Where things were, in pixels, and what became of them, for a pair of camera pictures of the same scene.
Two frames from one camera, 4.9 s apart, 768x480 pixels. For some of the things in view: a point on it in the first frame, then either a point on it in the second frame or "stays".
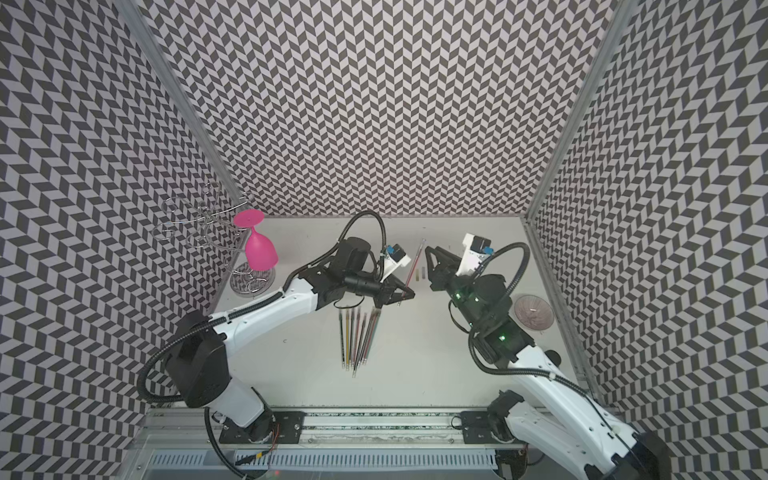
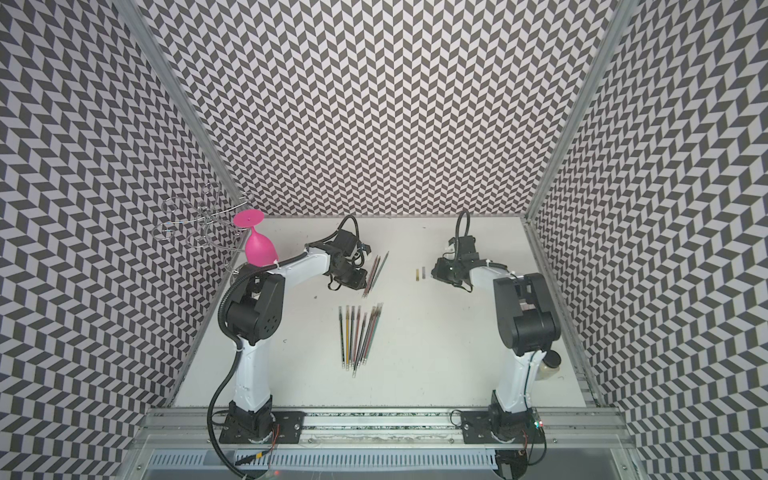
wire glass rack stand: x=208 y=222 stays
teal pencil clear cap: x=374 y=329 stays
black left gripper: x=388 y=286 → x=358 y=283
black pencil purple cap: x=352 y=336 stays
